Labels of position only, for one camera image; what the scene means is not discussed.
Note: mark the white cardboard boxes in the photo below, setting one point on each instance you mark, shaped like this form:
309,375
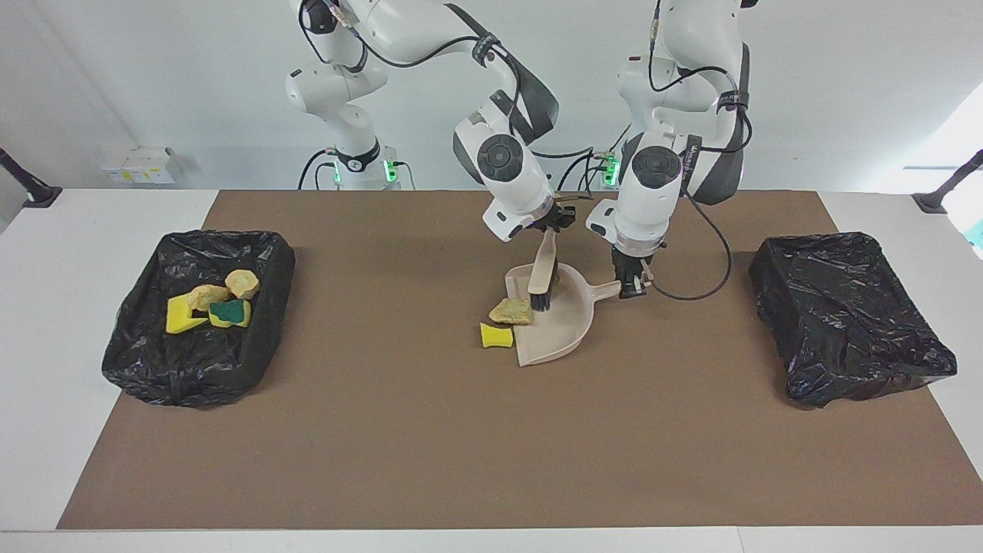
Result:
138,165

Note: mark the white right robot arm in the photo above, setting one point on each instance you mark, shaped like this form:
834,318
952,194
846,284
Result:
507,169

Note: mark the beige plastic dustpan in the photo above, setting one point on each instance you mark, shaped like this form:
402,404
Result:
564,322

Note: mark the black camera stand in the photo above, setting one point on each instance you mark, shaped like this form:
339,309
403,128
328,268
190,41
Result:
38,193
933,201

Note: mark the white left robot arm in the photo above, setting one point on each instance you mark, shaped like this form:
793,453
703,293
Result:
653,192

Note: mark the orange striped sponge piece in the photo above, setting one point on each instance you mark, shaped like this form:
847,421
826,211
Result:
511,311

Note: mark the beige foam lump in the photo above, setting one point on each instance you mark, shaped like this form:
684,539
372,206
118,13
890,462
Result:
243,284
207,296

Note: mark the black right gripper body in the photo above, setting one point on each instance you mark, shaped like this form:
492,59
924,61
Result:
557,218

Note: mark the plain yellow sponge piece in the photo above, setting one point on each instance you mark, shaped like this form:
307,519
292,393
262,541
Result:
496,336

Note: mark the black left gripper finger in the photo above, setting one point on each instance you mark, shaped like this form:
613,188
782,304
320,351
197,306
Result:
644,286
628,289

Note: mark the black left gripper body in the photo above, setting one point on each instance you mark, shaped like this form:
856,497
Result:
631,267

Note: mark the bin with black trash bag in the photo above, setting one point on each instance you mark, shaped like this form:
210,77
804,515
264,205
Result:
845,322
153,353

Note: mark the beige brush with black bristles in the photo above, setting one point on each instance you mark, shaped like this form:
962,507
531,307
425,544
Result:
544,265

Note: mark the brown table mat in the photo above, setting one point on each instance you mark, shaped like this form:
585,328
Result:
307,461

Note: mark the notched green yellow sponge piece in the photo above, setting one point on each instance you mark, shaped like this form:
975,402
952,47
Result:
182,316

